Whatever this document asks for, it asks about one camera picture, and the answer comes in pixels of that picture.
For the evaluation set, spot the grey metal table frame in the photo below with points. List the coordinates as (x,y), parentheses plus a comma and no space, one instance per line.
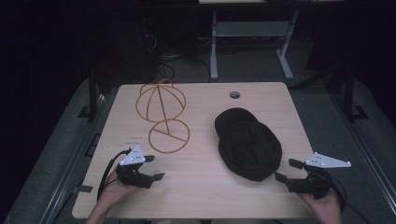
(249,29)

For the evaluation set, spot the metal floor rail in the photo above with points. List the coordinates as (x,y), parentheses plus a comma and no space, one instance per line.
(71,161)
(364,149)

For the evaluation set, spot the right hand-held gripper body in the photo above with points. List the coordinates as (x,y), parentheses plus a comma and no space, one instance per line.
(317,183)

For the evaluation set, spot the person's left hand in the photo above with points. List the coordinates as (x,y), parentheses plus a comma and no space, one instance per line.
(113,193)

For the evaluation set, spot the grey tape strip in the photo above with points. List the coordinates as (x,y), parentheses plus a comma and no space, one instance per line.
(83,188)

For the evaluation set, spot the black hat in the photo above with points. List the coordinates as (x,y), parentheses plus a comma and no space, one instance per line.
(249,146)

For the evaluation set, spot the person's right hand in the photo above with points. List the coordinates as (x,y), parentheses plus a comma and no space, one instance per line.
(327,208)

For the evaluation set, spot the black metal stand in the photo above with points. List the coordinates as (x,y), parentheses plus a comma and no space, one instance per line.
(349,93)
(92,93)

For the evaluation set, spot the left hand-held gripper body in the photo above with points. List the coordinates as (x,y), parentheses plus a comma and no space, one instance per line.
(134,157)

